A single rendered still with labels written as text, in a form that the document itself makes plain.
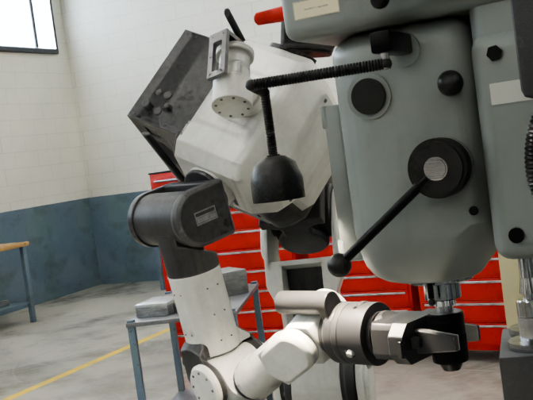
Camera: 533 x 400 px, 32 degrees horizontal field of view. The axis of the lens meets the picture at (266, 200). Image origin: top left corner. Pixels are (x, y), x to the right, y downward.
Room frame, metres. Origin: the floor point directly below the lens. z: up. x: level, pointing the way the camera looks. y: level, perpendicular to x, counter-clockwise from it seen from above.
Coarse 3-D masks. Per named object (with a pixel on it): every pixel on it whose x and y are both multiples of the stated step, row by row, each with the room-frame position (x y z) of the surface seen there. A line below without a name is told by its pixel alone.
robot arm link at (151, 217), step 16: (176, 192) 1.53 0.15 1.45; (144, 208) 1.55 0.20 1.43; (160, 208) 1.51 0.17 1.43; (144, 224) 1.54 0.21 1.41; (160, 224) 1.51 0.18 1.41; (144, 240) 1.57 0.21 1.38; (160, 240) 1.52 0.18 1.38; (176, 240) 1.50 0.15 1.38; (176, 256) 1.51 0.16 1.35; (192, 256) 1.51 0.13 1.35; (208, 256) 1.52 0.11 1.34; (176, 272) 1.51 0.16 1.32; (192, 272) 1.51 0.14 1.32
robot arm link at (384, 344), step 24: (360, 312) 1.26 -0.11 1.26; (384, 312) 1.26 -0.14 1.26; (408, 312) 1.27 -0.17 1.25; (336, 336) 1.27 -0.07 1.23; (360, 336) 1.24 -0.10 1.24; (384, 336) 1.21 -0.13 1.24; (408, 336) 1.19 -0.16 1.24; (360, 360) 1.26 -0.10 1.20; (384, 360) 1.28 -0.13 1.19; (408, 360) 1.18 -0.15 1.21
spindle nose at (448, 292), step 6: (426, 288) 1.19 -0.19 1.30; (438, 288) 1.18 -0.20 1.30; (444, 288) 1.18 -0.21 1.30; (450, 288) 1.18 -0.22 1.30; (456, 288) 1.18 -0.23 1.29; (426, 294) 1.19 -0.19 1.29; (438, 294) 1.18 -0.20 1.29; (444, 294) 1.18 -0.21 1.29; (450, 294) 1.18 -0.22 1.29; (456, 294) 1.18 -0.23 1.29; (426, 300) 1.19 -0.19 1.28; (438, 300) 1.18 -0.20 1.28; (444, 300) 1.18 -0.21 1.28
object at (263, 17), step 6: (258, 12) 1.40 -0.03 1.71; (264, 12) 1.39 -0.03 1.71; (270, 12) 1.39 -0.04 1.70; (276, 12) 1.38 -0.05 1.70; (282, 12) 1.37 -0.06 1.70; (258, 18) 1.40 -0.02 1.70; (264, 18) 1.39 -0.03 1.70; (270, 18) 1.39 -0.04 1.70; (276, 18) 1.38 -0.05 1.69; (282, 18) 1.38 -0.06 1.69; (258, 24) 1.40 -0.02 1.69; (264, 24) 1.40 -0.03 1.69
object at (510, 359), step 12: (516, 324) 1.68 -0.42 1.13; (504, 336) 1.65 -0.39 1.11; (516, 336) 1.58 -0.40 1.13; (504, 348) 1.56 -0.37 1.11; (516, 348) 1.52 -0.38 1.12; (528, 348) 1.51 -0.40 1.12; (504, 360) 1.50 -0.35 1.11; (516, 360) 1.50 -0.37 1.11; (528, 360) 1.49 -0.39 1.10; (504, 372) 1.50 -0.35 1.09; (516, 372) 1.50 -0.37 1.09; (528, 372) 1.49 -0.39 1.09; (504, 384) 1.50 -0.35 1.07; (516, 384) 1.50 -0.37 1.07; (528, 384) 1.49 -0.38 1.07; (504, 396) 1.50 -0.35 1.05; (516, 396) 1.50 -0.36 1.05; (528, 396) 1.49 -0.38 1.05
